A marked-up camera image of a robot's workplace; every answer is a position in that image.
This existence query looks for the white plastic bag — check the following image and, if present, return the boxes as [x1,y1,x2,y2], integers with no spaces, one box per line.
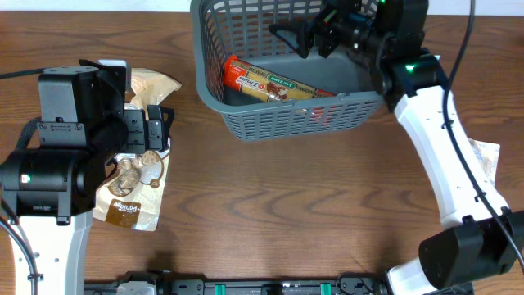
[468,138,500,184]

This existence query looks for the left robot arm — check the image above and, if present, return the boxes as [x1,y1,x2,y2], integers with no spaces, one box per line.
[1,59,174,294]

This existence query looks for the orange spaghetti pasta packet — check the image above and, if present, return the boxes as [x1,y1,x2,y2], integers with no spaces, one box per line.
[222,55,334,102]

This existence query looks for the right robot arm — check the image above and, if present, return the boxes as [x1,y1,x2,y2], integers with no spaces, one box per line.
[269,0,523,294]

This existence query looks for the tan powder bag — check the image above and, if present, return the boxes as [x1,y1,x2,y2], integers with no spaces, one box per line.
[124,68,182,120]

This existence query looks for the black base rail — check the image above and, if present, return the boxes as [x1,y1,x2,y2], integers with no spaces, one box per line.
[84,271,392,295]

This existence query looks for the grey plastic slotted basket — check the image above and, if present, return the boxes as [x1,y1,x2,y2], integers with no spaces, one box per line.
[191,0,386,141]

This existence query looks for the beige cookie pouch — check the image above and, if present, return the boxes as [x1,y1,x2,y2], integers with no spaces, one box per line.
[93,127,170,231]

